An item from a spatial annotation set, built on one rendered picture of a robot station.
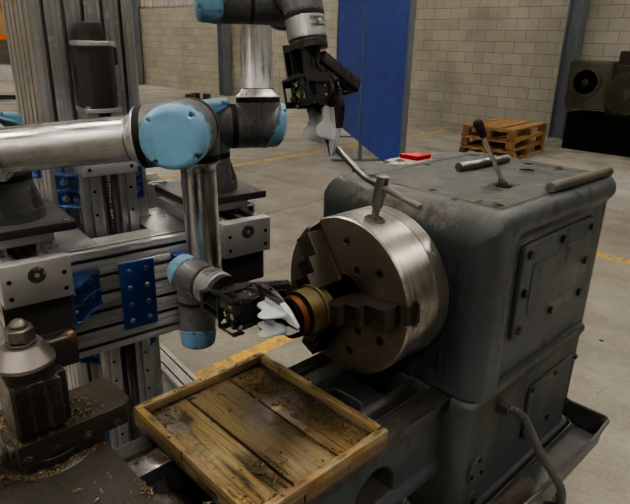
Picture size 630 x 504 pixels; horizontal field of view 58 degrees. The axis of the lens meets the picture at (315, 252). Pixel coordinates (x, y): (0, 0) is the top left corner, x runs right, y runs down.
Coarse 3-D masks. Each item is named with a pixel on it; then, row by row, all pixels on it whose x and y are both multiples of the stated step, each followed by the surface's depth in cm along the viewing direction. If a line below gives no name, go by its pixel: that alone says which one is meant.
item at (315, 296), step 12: (300, 288) 106; (312, 288) 103; (288, 300) 100; (300, 300) 100; (312, 300) 101; (324, 300) 102; (300, 312) 99; (312, 312) 100; (324, 312) 102; (300, 324) 99; (312, 324) 101; (324, 324) 103; (288, 336) 102; (300, 336) 101
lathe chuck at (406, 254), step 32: (352, 224) 105; (384, 224) 105; (352, 256) 106; (384, 256) 101; (416, 256) 103; (352, 288) 119; (384, 288) 102; (416, 288) 101; (416, 320) 103; (352, 352) 113; (384, 352) 106
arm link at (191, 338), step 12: (180, 312) 118; (192, 312) 116; (204, 312) 117; (180, 324) 119; (192, 324) 117; (204, 324) 118; (180, 336) 121; (192, 336) 118; (204, 336) 119; (192, 348) 120; (204, 348) 120
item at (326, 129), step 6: (324, 108) 107; (330, 108) 108; (324, 114) 107; (330, 114) 108; (324, 120) 107; (330, 120) 108; (318, 126) 106; (324, 126) 107; (330, 126) 108; (318, 132) 106; (324, 132) 107; (330, 132) 108; (336, 132) 108; (324, 138) 108; (330, 138) 108; (336, 138) 109; (330, 144) 110; (336, 144) 110; (330, 150) 110
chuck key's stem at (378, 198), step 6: (378, 174) 103; (384, 174) 103; (378, 180) 102; (384, 180) 102; (378, 186) 103; (378, 192) 103; (384, 192) 103; (372, 198) 105; (378, 198) 103; (384, 198) 104; (372, 204) 105; (378, 204) 104; (372, 210) 106; (378, 210) 105; (372, 216) 106; (378, 216) 106
